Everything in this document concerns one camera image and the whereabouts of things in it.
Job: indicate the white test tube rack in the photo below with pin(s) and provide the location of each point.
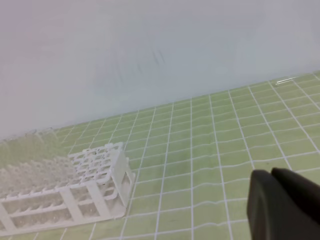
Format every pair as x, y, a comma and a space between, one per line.
85, 187

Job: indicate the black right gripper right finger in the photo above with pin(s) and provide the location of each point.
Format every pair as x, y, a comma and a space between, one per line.
297, 186

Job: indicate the green checkered tablecloth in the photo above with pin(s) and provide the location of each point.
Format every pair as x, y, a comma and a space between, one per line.
193, 159

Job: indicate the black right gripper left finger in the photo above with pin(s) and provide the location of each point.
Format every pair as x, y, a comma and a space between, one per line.
273, 215

